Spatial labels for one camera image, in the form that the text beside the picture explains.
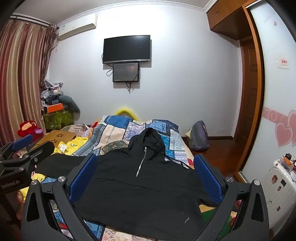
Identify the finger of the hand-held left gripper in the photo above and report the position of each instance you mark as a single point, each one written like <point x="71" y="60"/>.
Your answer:
<point x="44" y="148"/>
<point x="22" y="141"/>

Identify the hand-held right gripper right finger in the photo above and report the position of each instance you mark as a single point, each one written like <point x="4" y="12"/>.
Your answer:
<point x="208" y="180"/>

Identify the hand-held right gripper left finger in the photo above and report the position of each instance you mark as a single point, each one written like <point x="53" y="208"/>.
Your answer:
<point x="83" y="177"/>

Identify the black zip hoodie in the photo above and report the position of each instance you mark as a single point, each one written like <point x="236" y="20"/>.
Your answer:
<point x="138" y="197"/>

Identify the pile of grey clothes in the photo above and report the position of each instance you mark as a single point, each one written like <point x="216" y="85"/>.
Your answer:
<point x="50" y="91"/>

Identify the red plush toy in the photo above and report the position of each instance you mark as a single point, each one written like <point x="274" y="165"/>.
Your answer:
<point x="27" y="128"/>

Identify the brown cardboard box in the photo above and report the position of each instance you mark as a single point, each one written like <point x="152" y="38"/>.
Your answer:
<point x="56" y="137"/>

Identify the white paper tag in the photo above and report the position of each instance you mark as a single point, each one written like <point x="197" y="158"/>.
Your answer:
<point x="62" y="147"/>

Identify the green patterned box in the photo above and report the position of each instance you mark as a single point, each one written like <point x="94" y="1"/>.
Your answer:
<point x="57" y="119"/>

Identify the yellow plush blanket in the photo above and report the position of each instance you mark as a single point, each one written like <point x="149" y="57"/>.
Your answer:
<point x="77" y="144"/>

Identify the striped brown cloth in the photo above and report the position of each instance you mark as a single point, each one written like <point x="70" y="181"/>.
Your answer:
<point x="76" y="129"/>

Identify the orange box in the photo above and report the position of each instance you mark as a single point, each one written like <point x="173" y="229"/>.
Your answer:
<point x="54" y="108"/>

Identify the grey backpack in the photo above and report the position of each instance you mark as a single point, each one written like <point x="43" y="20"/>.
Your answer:
<point x="198" y="136"/>

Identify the blue patchwork blanket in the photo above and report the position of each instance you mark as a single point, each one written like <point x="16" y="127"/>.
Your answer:
<point x="115" y="129"/>

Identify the striped brown curtain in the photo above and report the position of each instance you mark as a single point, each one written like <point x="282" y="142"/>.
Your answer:
<point x="20" y="76"/>

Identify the white suitcase with stickers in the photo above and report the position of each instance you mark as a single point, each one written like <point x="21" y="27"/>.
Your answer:
<point x="277" y="192"/>

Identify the white sliding wardrobe door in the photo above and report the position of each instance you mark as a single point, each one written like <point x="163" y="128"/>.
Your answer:
<point x="275" y="97"/>

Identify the white air conditioner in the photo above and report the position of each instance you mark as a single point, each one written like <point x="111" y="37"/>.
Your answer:
<point x="77" y="26"/>

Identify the wooden overhead cabinet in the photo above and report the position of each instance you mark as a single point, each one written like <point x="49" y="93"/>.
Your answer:
<point x="225" y="18"/>

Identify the small wall-mounted monitor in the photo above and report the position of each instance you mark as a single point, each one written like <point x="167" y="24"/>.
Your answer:
<point x="126" y="72"/>

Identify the wall-mounted black television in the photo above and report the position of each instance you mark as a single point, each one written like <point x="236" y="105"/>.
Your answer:
<point x="126" y="49"/>

